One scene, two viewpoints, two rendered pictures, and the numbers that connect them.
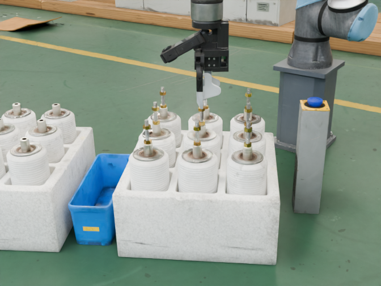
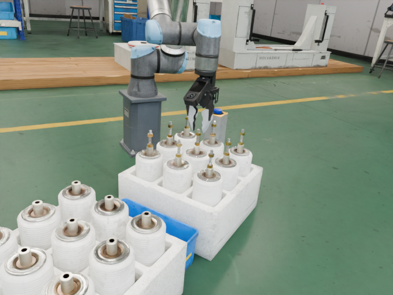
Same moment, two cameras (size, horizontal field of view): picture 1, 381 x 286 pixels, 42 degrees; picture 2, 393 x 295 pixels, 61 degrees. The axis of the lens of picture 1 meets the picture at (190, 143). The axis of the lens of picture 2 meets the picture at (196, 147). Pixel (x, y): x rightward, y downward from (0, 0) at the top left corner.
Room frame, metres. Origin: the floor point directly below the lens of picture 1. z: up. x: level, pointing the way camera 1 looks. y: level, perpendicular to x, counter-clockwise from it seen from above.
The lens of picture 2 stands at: (0.76, 0.97, 0.76)
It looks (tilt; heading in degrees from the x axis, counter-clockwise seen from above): 24 degrees down; 292
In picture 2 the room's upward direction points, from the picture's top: 5 degrees clockwise
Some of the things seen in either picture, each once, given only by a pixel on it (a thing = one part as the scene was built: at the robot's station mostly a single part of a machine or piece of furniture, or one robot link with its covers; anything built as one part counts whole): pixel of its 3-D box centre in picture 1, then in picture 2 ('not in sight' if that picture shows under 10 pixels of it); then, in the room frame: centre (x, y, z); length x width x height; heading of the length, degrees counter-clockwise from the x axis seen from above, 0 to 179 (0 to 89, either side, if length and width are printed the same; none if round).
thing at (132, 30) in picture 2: not in sight; (137, 30); (4.01, -3.91, 0.19); 0.50 x 0.41 x 0.37; 149
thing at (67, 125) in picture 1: (61, 142); (78, 219); (1.35, 0.38, 0.16); 0.10 x 0.10 x 0.18
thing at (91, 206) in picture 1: (105, 196); (149, 236); (1.20, 0.24, 0.06); 0.30 x 0.11 x 0.12; 174
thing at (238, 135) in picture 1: (247, 136); (211, 143); (1.16, -0.15, 0.25); 0.08 x 0.08 x 0.01
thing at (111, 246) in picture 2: not in sight; (111, 246); (1.12, 0.52, 0.26); 0.02 x 0.02 x 0.03
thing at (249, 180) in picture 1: (246, 190); (236, 172); (1.05, -0.13, 0.16); 0.10 x 0.10 x 0.18
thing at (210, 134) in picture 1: (201, 135); (196, 153); (1.18, -0.03, 0.25); 0.08 x 0.08 x 0.01
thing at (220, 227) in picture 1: (202, 189); (192, 191); (1.18, -0.03, 0.09); 0.39 x 0.39 x 0.18; 83
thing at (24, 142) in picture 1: (25, 144); (146, 219); (1.11, 0.41, 0.26); 0.02 x 0.02 x 0.03
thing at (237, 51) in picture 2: not in sight; (274, 32); (1.64, -3.30, 0.45); 1.51 x 0.57 x 0.74; 54
